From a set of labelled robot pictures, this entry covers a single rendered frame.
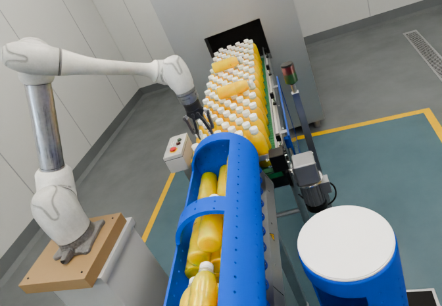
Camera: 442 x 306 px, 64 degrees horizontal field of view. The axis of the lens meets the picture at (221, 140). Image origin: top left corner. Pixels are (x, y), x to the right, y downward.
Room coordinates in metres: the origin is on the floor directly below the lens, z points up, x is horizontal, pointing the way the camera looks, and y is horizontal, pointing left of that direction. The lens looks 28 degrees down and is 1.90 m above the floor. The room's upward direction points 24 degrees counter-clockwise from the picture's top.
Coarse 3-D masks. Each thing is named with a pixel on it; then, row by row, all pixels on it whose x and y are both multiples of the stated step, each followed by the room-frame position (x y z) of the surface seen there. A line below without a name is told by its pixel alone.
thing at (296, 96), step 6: (294, 96) 1.61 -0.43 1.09; (294, 102) 1.61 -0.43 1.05; (300, 102) 1.60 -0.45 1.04; (300, 108) 1.61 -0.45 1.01; (300, 114) 1.61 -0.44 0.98; (300, 120) 1.61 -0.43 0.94; (306, 120) 1.60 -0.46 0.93; (306, 126) 1.60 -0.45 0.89; (306, 132) 1.61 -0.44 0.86; (306, 138) 1.61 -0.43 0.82; (312, 144) 1.60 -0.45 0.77; (312, 150) 1.61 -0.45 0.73; (318, 162) 1.60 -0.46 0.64; (318, 168) 1.60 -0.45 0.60; (330, 204) 1.60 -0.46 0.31
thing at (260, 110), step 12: (252, 48) 2.65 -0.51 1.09; (252, 60) 2.40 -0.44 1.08; (228, 72) 2.39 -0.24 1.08; (252, 72) 2.16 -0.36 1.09; (216, 84) 2.28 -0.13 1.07; (264, 96) 2.14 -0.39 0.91; (228, 108) 1.82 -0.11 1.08; (264, 108) 1.90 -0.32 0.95; (228, 120) 1.69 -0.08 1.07; (264, 120) 1.66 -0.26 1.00
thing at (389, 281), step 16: (384, 272) 0.58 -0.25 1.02; (400, 272) 0.62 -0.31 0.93; (320, 288) 0.65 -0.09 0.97; (336, 288) 0.61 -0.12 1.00; (352, 288) 0.59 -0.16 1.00; (368, 288) 0.58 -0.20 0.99; (384, 288) 0.58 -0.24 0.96; (400, 288) 0.61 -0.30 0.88; (320, 304) 0.78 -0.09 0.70; (336, 304) 0.84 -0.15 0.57; (352, 304) 0.85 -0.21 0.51; (368, 304) 0.58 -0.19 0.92; (384, 304) 0.58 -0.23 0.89; (400, 304) 0.60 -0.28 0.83
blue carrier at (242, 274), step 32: (224, 160) 1.30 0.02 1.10; (256, 160) 1.18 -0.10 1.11; (192, 192) 1.18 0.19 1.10; (256, 192) 0.98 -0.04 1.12; (192, 224) 1.04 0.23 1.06; (224, 224) 0.78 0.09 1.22; (256, 224) 0.82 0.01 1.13; (224, 256) 0.67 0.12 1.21; (256, 256) 0.70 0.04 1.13; (224, 288) 0.58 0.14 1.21; (256, 288) 0.60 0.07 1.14
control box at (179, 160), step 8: (176, 136) 1.72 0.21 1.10; (184, 136) 1.68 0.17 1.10; (168, 144) 1.67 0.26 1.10; (184, 144) 1.61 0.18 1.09; (192, 144) 1.71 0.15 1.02; (168, 152) 1.58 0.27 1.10; (176, 152) 1.55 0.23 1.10; (184, 152) 1.56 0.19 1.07; (192, 152) 1.65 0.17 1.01; (168, 160) 1.54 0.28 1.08; (176, 160) 1.53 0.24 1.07; (184, 160) 1.52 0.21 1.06; (176, 168) 1.54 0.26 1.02; (184, 168) 1.53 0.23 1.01
